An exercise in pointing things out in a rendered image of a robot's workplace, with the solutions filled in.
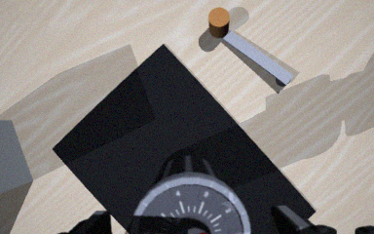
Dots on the white rectangular block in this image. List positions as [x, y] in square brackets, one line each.
[14, 171]

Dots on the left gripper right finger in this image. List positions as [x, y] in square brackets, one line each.
[285, 221]

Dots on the black rectangular mat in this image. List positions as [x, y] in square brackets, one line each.
[118, 148]

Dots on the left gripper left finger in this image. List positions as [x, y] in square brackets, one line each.
[98, 223]

